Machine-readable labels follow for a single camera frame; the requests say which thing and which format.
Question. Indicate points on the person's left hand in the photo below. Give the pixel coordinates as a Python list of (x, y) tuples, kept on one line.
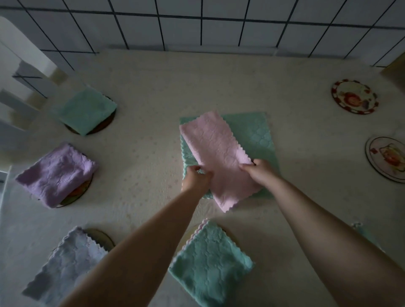
[(197, 180)]

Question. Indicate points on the person's right hand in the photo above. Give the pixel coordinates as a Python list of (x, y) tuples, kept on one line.
[(262, 174)]

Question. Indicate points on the green cloth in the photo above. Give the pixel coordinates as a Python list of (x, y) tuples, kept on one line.
[(212, 269), (215, 145), (256, 133), (365, 234), (85, 110)]

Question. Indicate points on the brown cartoon coaster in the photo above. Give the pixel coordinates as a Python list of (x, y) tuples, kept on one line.
[(107, 123)]

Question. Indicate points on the green character round coaster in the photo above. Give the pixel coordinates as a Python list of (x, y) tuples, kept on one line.
[(102, 238)]

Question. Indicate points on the red rimmed small coaster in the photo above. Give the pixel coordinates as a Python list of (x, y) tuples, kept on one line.
[(355, 96)]

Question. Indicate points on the white cartoon coaster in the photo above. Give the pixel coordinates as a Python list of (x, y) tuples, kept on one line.
[(387, 159)]

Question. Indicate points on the grey cloth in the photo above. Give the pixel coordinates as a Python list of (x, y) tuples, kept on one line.
[(66, 265)]

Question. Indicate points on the person's left forearm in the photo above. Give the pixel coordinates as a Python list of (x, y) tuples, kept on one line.
[(136, 259)]

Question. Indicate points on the person's right forearm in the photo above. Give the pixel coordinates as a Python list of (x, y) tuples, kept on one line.
[(341, 246)]

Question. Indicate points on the cream speckled tablecloth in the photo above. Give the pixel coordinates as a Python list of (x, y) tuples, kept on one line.
[(316, 142)]

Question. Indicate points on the white cabinet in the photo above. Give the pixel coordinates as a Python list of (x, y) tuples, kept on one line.
[(3, 180)]

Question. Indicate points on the white slatted chair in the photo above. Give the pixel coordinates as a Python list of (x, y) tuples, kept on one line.
[(15, 47)]

